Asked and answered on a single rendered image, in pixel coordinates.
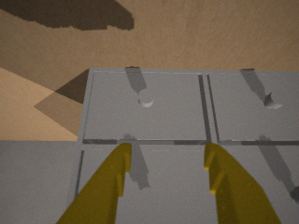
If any white chest of drawers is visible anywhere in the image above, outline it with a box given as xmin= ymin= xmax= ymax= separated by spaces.
xmin=64 ymin=67 xmax=299 ymax=211

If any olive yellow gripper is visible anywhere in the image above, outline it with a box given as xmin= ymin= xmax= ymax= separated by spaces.
xmin=56 ymin=143 xmax=281 ymax=224

